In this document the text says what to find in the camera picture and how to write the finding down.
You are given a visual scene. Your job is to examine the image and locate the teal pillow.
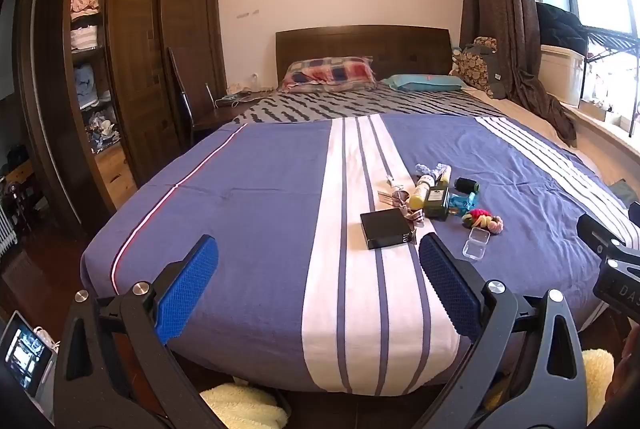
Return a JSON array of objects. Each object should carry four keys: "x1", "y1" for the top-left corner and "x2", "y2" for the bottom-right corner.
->
[{"x1": 382, "y1": 74, "x2": 468, "y2": 92}]

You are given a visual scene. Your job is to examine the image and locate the black box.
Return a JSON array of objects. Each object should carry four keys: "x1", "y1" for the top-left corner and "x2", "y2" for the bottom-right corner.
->
[{"x1": 360, "y1": 208, "x2": 417, "y2": 251}]

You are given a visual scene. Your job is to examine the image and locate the dark wooden wardrobe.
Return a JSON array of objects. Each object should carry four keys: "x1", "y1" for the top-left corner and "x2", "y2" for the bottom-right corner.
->
[{"x1": 12, "y1": 0, "x2": 228, "y2": 240}]

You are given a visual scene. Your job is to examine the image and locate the black metal frame chair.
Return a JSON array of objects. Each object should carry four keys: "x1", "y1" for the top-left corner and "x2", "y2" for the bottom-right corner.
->
[{"x1": 167, "y1": 46, "x2": 221, "y2": 148}]

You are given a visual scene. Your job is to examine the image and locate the black jacket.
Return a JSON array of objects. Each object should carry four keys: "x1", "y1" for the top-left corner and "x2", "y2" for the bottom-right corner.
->
[{"x1": 535, "y1": 1, "x2": 591, "y2": 57}]

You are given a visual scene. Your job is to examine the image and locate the dark wooden headboard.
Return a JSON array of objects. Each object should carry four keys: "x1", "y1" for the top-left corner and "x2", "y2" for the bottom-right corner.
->
[{"x1": 275, "y1": 25, "x2": 452, "y2": 86}]

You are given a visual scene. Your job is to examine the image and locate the clear plastic box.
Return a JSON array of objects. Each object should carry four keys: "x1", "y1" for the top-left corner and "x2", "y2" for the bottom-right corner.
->
[{"x1": 462, "y1": 228, "x2": 491, "y2": 260}]

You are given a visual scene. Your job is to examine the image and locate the white storage box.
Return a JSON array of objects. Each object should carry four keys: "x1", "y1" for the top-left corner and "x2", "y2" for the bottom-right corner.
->
[{"x1": 539, "y1": 44, "x2": 586, "y2": 107}]

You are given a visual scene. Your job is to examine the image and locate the dark green bottle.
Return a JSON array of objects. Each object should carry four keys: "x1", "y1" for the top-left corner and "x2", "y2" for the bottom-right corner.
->
[{"x1": 424, "y1": 173, "x2": 451, "y2": 221}]

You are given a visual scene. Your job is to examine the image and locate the white folded clothes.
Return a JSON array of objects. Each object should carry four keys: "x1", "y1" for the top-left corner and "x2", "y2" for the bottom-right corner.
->
[{"x1": 70, "y1": 23, "x2": 106, "y2": 52}]

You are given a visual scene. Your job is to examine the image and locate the yellow lotion bottle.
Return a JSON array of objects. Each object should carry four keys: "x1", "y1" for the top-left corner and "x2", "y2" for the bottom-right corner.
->
[{"x1": 409, "y1": 175, "x2": 437, "y2": 210}]

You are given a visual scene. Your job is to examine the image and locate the brown patterned cushion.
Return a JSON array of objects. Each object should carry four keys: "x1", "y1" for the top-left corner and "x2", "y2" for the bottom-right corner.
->
[{"x1": 450, "y1": 36, "x2": 508, "y2": 98}]

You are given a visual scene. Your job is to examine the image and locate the black metal rack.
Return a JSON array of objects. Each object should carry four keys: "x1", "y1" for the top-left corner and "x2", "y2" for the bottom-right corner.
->
[{"x1": 580, "y1": 25, "x2": 640, "y2": 137}]

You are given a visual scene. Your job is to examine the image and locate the grey zebra pattern sheet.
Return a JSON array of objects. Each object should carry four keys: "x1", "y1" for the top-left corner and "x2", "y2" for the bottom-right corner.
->
[{"x1": 232, "y1": 89, "x2": 506, "y2": 126}]

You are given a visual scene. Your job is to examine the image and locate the cream fluffy slipper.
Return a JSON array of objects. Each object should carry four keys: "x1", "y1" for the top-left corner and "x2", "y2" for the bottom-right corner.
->
[
  {"x1": 581, "y1": 348, "x2": 615, "y2": 424},
  {"x1": 200, "y1": 383, "x2": 283, "y2": 429}
]

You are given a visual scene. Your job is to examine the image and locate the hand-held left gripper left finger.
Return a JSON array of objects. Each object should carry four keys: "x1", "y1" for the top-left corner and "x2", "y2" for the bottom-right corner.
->
[{"x1": 52, "y1": 235, "x2": 236, "y2": 429}]

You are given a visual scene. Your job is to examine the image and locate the pink folded clothes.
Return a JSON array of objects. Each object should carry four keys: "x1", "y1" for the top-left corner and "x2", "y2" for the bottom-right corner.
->
[{"x1": 70, "y1": 0, "x2": 103, "y2": 20}]

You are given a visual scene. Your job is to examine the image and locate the colourful yarn toy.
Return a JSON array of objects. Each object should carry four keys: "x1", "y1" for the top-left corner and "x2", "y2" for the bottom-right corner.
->
[{"x1": 462, "y1": 208, "x2": 505, "y2": 235}]

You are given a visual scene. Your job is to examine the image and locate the wooden nightstand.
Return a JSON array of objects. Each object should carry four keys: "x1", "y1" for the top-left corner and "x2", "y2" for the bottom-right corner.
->
[{"x1": 192, "y1": 91, "x2": 275, "y2": 134}]

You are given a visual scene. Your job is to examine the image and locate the blue folded clothes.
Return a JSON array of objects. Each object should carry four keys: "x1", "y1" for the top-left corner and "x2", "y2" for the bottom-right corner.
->
[{"x1": 74, "y1": 63, "x2": 108, "y2": 110}]

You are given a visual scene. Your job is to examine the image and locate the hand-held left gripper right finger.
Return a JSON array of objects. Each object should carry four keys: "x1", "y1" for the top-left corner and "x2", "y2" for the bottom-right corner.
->
[{"x1": 415, "y1": 233, "x2": 588, "y2": 429}]

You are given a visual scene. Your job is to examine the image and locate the teal plastic clip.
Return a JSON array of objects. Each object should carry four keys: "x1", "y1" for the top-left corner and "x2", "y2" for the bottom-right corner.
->
[{"x1": 447, "y1": 191, "x2": 479, "y2": 216}]

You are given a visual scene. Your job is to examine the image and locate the red blue plaid pillow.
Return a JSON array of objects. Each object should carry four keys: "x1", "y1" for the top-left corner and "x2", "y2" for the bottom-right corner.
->
[{"x1": 280, "y1": 56, "x2": 377, "y2": 94}]

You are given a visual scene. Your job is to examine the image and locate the tablet with lit screen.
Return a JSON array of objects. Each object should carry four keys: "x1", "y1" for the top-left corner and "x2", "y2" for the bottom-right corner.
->
[{"x1": 0, "y1": 310, "x2": 56, "y2": 397}]

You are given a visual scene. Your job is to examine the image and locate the brown curtain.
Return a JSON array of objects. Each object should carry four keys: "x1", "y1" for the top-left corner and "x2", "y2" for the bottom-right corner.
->
[{"x1": 455, "y1": 0, "x2": 578, "y2": 147}]

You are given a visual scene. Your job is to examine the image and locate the blue white striped duvet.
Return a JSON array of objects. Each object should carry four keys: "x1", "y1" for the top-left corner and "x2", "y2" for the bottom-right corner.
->
[{"x1": 80, "y1": 113, "x2": 640, "y2": 397}]

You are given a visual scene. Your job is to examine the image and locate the patterned clothes pile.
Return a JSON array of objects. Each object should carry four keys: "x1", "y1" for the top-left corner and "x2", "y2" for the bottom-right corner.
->
[{"x1": 86, "y1": 111, "x2": 121, "y2": 154}]

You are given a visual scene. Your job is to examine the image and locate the white radiator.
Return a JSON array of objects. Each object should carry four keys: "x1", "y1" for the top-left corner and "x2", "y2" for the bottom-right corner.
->
[{"x1": 0, "y1": 204, "x2": 19, "y2": 256}]

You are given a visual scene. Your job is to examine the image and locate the silver metal clips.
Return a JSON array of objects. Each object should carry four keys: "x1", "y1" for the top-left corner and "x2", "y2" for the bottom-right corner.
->
[{"x1": 378, "y1": 190, "x2": 426, "y2": 226}]

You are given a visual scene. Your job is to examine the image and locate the dark green cloth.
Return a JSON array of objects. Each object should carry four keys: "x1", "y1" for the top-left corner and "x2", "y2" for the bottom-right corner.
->
[{"x1": 612, "y1": 179, "x2": 640, "y2": 206}]

